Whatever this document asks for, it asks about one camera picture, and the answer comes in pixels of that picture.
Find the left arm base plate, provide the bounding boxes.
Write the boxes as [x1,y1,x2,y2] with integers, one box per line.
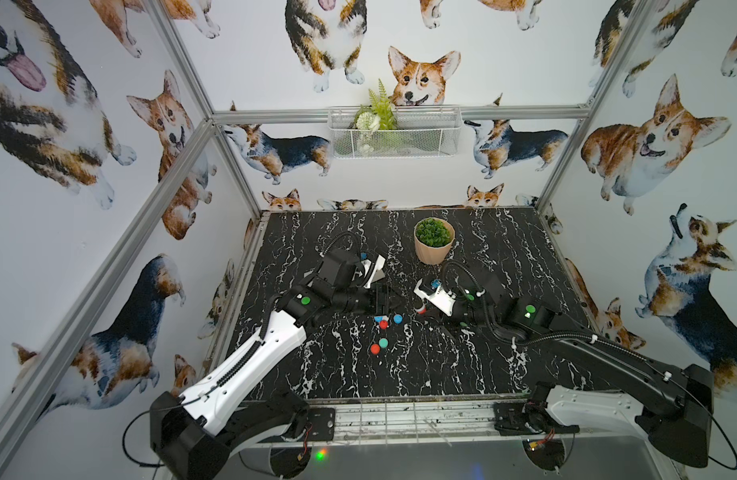
[250,407,336,444]

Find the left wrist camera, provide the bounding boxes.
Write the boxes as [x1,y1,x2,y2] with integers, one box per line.
[360,253,386,289]

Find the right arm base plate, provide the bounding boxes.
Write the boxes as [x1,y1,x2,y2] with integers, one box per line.
[494,401,580,436]

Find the fern and white flower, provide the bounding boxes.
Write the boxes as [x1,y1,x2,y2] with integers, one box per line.
[350,80,398,155]

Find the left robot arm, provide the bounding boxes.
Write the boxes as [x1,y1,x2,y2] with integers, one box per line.
[148,232,399,479]

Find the potted green plant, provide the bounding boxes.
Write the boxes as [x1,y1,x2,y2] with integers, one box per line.
[414,217,456,265]

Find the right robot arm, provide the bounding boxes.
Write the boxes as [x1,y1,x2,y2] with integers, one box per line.
[415,262,714,468]

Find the white wire basket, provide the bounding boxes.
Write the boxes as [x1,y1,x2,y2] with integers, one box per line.
[328,106,464,159]

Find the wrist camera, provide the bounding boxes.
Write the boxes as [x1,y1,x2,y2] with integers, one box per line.
[414,279,456,317]
[360,253,386,289]

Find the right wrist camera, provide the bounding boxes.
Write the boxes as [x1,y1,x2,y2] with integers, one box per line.
[414,279,456,317]

